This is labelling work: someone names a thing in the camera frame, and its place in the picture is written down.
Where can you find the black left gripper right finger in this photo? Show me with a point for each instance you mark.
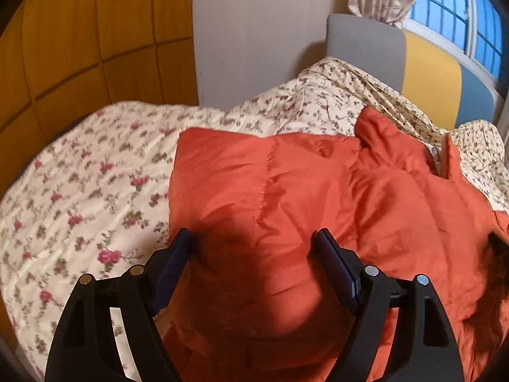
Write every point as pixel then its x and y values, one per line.
pixel 424 347

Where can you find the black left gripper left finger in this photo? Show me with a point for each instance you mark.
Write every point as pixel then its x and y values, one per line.
pixel 83 347

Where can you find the orange puffer jacket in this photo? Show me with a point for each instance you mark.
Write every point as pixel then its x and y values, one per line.
pixel 252 303

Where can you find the floral quilt bedspread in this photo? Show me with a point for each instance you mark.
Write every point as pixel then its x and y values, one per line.
pixel 96 199

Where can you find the grey yellow blue headboard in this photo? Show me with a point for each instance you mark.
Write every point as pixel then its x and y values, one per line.
pixel 442 87

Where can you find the wooden wardrobe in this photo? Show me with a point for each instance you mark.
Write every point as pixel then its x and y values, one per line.
pixel 62 60

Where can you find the window with blue panes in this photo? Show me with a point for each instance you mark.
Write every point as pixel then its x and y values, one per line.
pixel 474 27

